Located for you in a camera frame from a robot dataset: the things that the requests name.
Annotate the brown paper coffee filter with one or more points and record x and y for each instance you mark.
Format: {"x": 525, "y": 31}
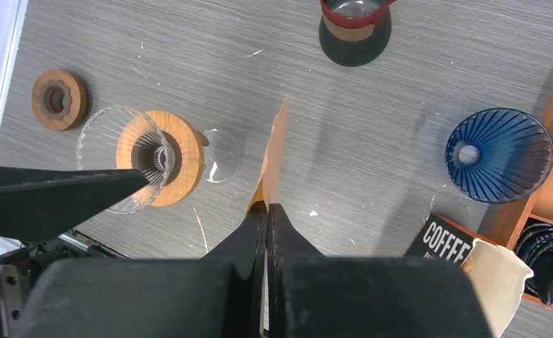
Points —
{"x": 267, "y": 187}

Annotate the blue patterned rolled tie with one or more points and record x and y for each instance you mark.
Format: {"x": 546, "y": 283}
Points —
{"x": 535, "y": 248}

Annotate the glass carafe with brown collar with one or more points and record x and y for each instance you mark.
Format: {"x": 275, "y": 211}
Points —
{"x": 222, "y": 155}

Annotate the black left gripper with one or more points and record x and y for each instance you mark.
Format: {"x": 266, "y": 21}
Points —
{"x": 39, "y": 205}

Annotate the orange coffee filter box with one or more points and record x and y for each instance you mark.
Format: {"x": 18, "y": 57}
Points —
{"x": 497, "y": 274}

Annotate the red and black carafe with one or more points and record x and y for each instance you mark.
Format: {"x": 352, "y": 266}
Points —
{"x": 354, "y": 33}

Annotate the blue glass dripper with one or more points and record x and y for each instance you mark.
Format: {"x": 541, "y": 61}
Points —
{"x": 486, "y": 155}

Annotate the clear glass dripper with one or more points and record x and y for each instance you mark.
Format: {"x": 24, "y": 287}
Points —
{"x": 122, "y": 137}

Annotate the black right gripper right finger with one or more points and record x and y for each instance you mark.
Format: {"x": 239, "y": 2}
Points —
{"x": 314, "y": 295}

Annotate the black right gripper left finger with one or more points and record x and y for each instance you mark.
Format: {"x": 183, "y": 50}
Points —
{"x": 217, "y": 295}

